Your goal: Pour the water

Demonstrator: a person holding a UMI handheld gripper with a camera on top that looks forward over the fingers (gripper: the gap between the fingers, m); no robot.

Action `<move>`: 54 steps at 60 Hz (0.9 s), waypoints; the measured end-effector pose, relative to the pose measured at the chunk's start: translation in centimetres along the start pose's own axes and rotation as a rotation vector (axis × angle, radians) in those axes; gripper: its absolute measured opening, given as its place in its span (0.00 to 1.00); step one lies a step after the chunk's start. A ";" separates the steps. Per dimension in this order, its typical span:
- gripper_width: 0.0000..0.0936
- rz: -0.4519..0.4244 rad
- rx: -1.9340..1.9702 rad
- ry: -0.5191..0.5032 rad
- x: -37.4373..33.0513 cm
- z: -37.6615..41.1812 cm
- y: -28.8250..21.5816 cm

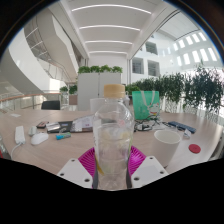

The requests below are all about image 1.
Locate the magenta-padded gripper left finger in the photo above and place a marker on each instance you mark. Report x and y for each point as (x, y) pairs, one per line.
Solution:
(75, 171)

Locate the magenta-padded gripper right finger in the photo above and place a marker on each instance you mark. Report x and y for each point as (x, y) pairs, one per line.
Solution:
(150, 170)

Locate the clear plastic bottle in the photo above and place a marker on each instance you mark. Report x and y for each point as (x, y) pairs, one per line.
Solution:
(113, 133)

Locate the white mug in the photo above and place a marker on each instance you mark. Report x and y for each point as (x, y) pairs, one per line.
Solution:
(166, 146)

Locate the blue and green marker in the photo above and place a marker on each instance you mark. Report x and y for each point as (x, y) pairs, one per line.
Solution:
(63, 136)

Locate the black wallet with cards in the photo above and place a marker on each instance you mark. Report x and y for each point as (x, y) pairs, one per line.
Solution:
(60, 127)

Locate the white paper pouch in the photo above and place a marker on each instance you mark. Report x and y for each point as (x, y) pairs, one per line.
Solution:
(82, 124)

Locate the white computer mouse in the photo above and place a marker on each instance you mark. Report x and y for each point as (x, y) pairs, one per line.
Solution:
(39, 138)

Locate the dark blue flat case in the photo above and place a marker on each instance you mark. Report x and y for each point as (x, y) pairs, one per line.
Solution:
(182, 127)

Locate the small red and black case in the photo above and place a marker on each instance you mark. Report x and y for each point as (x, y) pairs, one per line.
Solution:
(42, 124)

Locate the small white charger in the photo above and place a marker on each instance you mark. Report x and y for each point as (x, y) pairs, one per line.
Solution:
(32, 130)

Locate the green tote bag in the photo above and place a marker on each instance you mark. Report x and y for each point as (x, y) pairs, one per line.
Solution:
(145, 105)

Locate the white power strip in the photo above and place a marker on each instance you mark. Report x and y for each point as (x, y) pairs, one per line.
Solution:
(19, 134)

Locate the black chair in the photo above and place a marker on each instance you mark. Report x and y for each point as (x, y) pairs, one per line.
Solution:
(50, 105)

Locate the white chair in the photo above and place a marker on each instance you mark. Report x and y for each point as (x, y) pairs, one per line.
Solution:
(96, 104)

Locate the clear shaker bottle, white lid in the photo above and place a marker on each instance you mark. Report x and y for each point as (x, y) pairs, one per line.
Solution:
(127, 100)

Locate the potted green plants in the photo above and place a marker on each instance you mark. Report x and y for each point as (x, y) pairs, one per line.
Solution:
(68, 90)

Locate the white cabinet topped with plants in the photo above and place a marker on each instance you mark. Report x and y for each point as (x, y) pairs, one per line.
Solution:
(90, 90)

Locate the row of green plants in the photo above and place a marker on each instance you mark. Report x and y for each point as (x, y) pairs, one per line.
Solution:
(196, 88)

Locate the ceiling light strips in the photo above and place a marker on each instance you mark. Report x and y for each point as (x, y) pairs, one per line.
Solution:
(110, 27)

